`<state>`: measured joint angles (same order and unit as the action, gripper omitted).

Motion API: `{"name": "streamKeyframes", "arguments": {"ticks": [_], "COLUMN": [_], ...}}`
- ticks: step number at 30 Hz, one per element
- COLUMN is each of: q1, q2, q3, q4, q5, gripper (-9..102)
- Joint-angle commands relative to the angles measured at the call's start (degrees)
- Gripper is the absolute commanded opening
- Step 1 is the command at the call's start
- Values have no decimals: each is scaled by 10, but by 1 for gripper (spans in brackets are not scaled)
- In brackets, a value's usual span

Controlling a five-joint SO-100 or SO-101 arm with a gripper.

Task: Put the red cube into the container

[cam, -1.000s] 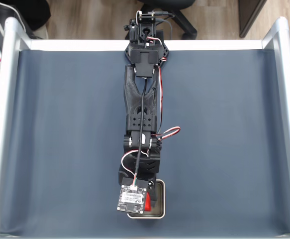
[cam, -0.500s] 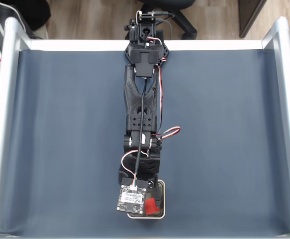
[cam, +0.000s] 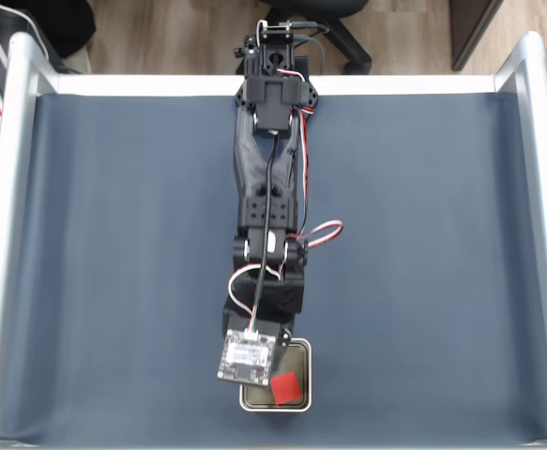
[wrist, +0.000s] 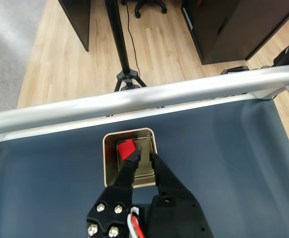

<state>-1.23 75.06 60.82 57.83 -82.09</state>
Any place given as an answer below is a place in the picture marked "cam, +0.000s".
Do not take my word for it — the red cube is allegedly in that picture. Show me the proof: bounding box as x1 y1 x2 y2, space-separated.
270 370 303 405

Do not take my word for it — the square metal container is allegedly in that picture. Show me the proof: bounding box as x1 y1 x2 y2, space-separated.
238 337 313 413

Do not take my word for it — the dark blue mat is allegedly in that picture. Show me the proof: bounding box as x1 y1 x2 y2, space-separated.
0 91 547 446

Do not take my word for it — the black office chair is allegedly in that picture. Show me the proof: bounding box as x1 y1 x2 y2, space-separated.
258 0 372 76

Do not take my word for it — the dark cabinet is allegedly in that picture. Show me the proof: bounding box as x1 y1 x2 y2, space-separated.
449 0 507 72

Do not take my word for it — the black case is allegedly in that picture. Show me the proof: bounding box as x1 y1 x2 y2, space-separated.
0 0 97 74

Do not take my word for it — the camera circuit board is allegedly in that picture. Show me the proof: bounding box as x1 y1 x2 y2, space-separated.
216 327 275 389

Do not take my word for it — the red white black servo cable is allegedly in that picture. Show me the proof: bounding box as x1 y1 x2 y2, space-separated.
276 67 344 250
228 262 267 324

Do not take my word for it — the black camera cable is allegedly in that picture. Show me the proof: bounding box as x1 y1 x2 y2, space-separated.
252 130 280 330

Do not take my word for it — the grey power cable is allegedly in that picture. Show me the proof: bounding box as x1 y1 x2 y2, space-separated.
289 19 331 77

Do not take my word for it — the silver tray frame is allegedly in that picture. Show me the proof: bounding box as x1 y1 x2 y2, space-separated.
0 31 547 450

